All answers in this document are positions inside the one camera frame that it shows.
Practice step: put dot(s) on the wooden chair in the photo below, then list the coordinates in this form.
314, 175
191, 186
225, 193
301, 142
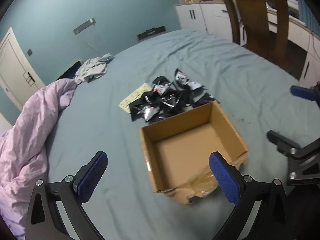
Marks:
252, 12

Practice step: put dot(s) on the blue curtain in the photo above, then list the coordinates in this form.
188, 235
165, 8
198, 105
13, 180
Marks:
308, 12

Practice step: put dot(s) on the cardboard box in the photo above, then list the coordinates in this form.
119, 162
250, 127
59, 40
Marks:
185, 150

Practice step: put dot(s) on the pile of black snack packets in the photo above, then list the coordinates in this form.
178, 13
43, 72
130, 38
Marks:
170, 100

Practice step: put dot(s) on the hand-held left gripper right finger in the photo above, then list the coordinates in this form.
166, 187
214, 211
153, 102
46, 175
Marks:
225, 177

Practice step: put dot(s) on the beige sachet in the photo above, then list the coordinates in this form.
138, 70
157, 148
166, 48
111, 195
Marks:
145, 88
135, 96
125, 104

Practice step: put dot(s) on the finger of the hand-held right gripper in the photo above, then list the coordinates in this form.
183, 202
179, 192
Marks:
282, 142
303, 92

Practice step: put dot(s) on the wall switch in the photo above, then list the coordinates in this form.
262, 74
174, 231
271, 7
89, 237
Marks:
29, 52

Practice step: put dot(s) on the grey crumpled cloth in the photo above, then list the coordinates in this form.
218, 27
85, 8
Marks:
92, 67

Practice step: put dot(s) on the metal wall plate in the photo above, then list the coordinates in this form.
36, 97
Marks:
84, 26

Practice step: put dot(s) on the black headboard device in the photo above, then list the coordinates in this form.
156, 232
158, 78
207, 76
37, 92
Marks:
151, 33

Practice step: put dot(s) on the white cabinet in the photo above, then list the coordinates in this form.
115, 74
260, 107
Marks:
192, 17
302, 37

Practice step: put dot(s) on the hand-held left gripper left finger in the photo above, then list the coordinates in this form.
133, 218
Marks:
91, 180

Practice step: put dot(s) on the pink blanket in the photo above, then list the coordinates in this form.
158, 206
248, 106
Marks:
25, 142

